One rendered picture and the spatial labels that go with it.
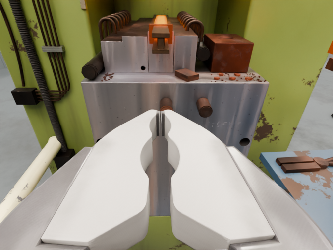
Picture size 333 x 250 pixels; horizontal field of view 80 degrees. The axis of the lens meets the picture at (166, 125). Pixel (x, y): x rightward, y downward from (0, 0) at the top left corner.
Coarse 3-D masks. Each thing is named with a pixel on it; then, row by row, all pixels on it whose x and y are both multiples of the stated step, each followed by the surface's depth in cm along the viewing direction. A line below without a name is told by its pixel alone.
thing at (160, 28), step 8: (160, 16) 60; (152, 24) 38; (160, 24) 38; (168, 24) 38; (152, 32) 31; (160, 32) 31; (168, 32) 31; (152, 40) 39; (160, 40) 31; (168, 40) 39; (152, 48) 32; (160, 48) 32; (168, 48) 32
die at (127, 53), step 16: (112, 32) 51; (128, 32) 45; (144, 32) 45; (176, 32) 44; (192, 32) 45; (112, 48) 42; (128, 48) 42; (144, 48) 42; (176, 48) 42; (192, 48) 42; (112, 64) 44; (128, 64) 44; (144, 64) 44; (160, 64) 44; (176, 64) 44; (192, 64) 44
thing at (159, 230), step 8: (152, 216) 64; (160, 216) 64; (168, 216) 64; (152, 224) 66; (160, 224) 66; (168, 224) 66; (152, 232) 69; (160, 232) 69; (168, 232) 69; (144, 240) 71; (152, 240) 72; (160, 240) 72; (168, 240) 72; (176, 240) 72; (136, 248) 74; (144, 248) 74; (152, 248) 74; (160, 248) 75; (168, 248) 75; (176, 248) 75; (184, 248) 75
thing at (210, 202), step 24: (168, 120) 11; (168, 144) 9; (192, 144) 9; (216, 144) 9; (192, 168) 7; (216, 168) 8; (192, 192) 7; (216, 192) 7; (240, 192) 7; (192, 216) 6; (216, 216) 6; (240, 216) 6; (264, 216) 6; (192, 240) 6; (216, 240) 6; (240, 240) 5
